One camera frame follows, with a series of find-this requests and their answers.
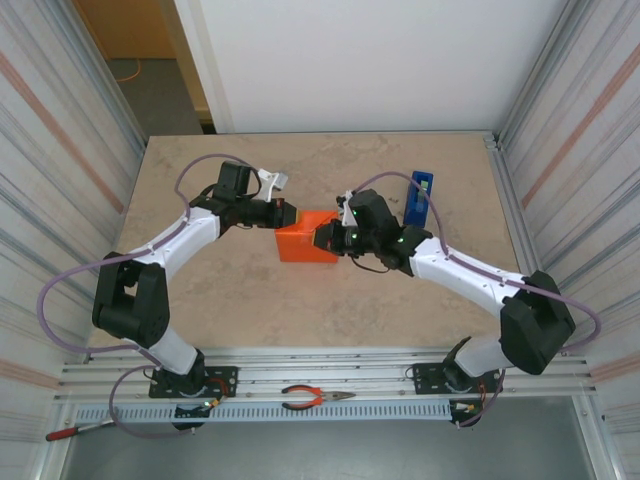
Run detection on orange wrapping paper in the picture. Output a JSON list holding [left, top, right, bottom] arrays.
[[273, 209, 341, 265]]

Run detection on blue tape dispenser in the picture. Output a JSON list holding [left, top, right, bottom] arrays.
[[402, 170, 435, 229]]

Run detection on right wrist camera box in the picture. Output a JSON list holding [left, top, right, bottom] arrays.
[[334, 188, 357, 225]]

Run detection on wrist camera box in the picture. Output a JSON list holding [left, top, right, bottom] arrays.
[[257, 168, 291, 202], [334, 188, 357, 225]]

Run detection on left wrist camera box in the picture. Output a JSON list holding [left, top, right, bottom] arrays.
[[257, 168, 291, 202]]

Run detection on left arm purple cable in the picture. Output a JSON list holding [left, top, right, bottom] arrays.
[[37, 154, 269, 439]]

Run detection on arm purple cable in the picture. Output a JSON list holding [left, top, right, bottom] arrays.
[[37, 154, 269, 439], [354, 172, 602, 429]]

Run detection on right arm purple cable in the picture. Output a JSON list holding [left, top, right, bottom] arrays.
[[354, 172, 602, 429]]

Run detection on white door frame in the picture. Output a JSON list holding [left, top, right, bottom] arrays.
[[172, 0, 236, 135]]

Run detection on aluminium rail frame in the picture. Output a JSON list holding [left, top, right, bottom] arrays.
[[54, 347, 599, 401]]

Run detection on aluminium side rail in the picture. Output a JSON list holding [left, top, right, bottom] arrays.
[[483, 130, 569, 357]]

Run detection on orange floor cable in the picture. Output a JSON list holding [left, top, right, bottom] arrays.
[[115, 58, 146, 84]]

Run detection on red-handled pliers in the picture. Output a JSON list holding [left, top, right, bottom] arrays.
[[281, 384, 357, 411]]

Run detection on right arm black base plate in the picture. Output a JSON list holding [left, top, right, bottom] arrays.
[[412, 362, 504, 396]]

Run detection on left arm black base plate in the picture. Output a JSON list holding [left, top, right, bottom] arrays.
[[148, 365, 239, 400]]

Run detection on red black power wires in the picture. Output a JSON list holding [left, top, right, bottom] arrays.
[[199, 375, 237, 410], [449, 382, 489, 416]]

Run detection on grey slotted cable duct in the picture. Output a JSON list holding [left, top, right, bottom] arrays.
[[73, 401, 454, 425]]

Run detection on red-handled screwdriver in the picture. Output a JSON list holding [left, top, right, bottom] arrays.
[[45, 421, 119, 442]]

